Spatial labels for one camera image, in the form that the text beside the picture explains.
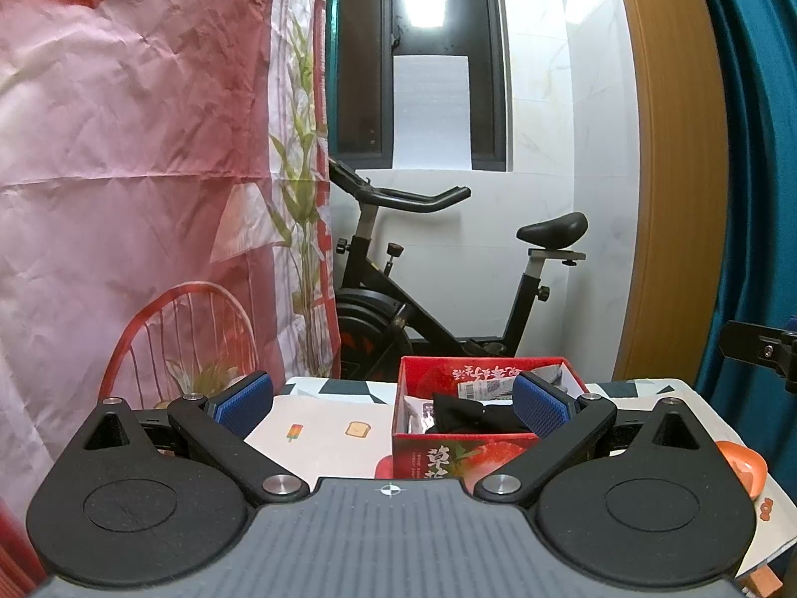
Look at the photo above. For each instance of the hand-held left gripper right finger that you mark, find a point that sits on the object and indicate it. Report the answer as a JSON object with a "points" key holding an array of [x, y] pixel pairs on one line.
{"points": [[543, 405]]}

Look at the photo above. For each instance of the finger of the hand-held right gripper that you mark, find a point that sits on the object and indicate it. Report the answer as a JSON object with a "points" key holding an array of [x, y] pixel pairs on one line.
{"points": [[744, 337]]}

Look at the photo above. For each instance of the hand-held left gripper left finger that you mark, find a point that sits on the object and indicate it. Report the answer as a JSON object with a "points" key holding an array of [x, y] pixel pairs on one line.
{"points": [[244, 403]]}

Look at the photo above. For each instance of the grey patterned plastic packet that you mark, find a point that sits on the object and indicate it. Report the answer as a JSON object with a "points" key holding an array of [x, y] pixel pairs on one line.
{"points": [[555, 380]]}

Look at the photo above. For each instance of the black cloth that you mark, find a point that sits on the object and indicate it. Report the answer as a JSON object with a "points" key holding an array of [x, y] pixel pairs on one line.
{"points": [[473, 414]]}

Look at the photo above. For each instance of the red cardboard box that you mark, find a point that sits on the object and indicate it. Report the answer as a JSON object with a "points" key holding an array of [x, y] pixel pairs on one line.
{"points": [[429, 458]]}

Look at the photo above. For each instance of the white face mask packet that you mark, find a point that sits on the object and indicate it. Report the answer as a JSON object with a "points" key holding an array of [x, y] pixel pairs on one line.
{"points": [[416, 414]]}

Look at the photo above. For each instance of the white printed tablecloth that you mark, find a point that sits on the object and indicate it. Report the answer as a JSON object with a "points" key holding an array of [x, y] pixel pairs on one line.
{"points": [[324, 423]]}

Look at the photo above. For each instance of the orange plastic dish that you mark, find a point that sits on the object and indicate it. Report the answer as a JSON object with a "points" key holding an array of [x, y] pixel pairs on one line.
{"points": [[744, 467]]}

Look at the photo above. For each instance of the black exercise bike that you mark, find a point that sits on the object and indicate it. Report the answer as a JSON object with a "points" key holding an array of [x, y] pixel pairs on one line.
{"points": [[373, 317]]}

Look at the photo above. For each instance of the teal curtain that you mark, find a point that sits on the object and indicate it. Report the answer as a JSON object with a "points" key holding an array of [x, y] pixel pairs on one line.
{"points": [[766, 168]]}

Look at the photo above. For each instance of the pink printed backdrop cloth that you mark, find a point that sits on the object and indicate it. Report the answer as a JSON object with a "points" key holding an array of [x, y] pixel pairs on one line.
{"points": [[124, 168]]}

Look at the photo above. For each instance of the white foam board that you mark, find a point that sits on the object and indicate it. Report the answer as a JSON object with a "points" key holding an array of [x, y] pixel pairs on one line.
{"points": [[431, 112]]}

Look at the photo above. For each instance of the dark framed window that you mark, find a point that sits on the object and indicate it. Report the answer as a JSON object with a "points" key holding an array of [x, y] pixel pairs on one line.
{"points": [[361, 75]]}

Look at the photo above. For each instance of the wooden door frame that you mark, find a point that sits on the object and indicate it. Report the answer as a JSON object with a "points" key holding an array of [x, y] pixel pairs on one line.
{"points": [[678, 168]]}

